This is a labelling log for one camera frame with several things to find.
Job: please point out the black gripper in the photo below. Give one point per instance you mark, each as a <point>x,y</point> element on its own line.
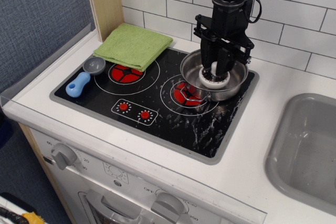
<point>223,36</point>

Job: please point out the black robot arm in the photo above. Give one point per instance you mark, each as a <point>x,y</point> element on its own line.
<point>223,35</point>

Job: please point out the stainless steel pot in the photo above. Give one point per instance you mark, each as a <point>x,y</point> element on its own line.
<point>195,91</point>

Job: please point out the green folded cloth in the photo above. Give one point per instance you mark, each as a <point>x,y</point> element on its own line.
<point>133,47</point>

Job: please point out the black toy stovetop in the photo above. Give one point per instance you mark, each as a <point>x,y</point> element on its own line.
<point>160,106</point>

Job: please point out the blue grey toy scoop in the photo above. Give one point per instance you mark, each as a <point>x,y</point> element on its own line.
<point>91,67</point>

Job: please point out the grey sink basin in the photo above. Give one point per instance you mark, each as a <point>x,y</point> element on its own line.
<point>301,159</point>

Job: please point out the grey right oven knob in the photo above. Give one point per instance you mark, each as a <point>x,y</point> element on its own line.
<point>168,207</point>

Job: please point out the grey oven knob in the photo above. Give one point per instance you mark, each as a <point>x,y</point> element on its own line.
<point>168,207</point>
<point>63,156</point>

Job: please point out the white toy oven front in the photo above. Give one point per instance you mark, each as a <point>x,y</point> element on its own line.
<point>97,192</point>

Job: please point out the grey left oven knob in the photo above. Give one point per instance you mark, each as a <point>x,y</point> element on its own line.
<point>63,156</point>

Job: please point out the yellow object at corner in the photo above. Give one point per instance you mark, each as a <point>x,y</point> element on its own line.
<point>33,218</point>

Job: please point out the wooden side post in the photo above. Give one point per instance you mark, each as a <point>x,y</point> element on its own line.
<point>107,15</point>

